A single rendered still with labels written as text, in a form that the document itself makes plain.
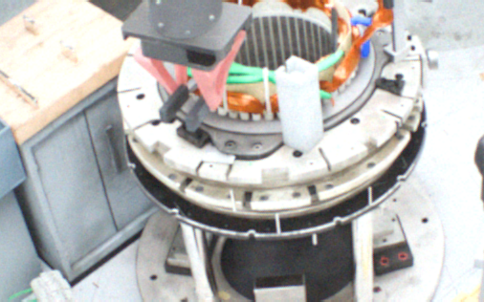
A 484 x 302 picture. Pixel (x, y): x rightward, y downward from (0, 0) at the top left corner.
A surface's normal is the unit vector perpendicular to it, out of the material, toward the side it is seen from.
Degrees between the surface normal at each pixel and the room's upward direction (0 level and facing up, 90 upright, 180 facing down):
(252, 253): 0
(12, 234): 90
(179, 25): 90
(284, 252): 0
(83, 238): 90
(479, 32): 0
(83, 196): 90
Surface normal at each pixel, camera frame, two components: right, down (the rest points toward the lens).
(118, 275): -0.11, -0.71
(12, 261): 0.68, 0.45
